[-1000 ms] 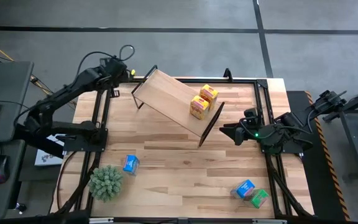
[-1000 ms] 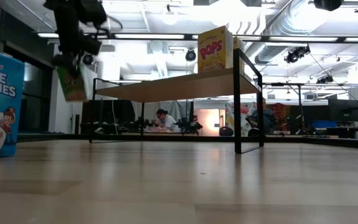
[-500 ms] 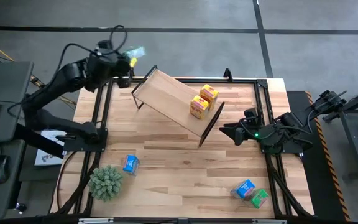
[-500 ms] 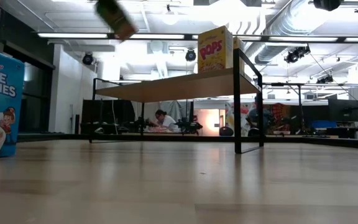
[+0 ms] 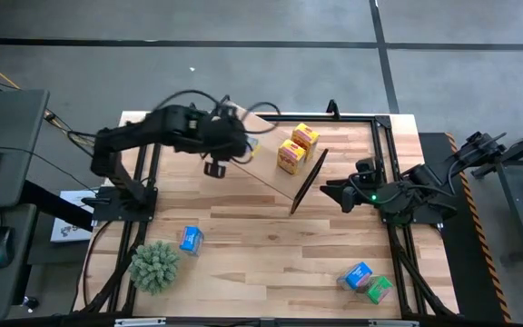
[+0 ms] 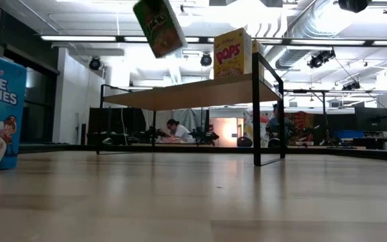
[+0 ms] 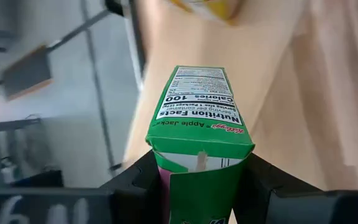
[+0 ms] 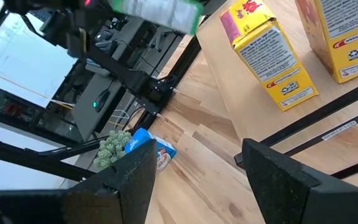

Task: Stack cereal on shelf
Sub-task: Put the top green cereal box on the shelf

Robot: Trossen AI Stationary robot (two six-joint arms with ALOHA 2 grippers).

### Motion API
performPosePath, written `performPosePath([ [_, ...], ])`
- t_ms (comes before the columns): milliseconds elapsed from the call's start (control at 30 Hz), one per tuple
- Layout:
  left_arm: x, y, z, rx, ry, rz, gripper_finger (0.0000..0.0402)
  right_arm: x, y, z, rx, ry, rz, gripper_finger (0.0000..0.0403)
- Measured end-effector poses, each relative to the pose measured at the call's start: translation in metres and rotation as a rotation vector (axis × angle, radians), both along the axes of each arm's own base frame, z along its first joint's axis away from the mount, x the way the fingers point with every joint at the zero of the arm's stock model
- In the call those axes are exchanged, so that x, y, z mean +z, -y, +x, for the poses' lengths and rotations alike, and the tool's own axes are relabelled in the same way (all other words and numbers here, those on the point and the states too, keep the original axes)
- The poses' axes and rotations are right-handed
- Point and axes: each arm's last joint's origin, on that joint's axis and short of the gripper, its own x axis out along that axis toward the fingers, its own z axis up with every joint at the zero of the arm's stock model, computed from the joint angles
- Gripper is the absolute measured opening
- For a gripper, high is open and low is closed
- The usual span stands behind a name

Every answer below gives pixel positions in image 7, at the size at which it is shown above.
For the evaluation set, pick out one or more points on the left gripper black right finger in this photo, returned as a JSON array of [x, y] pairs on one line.
[[275, 202]]

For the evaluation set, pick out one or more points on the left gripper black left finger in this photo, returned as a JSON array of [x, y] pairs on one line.
[[126, 199]]

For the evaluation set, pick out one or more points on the green Apple Jacks cereal box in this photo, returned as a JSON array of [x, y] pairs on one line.
[[204, 193]]

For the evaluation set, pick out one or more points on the yellow Corn Pops cereal box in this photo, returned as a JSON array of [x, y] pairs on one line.
[[219, 7]]

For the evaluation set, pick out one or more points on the grey metal pole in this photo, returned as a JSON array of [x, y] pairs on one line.
[[96, 87]]

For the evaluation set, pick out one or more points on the grey panel with wood edge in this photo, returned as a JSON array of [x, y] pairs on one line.
[[26, 73]]

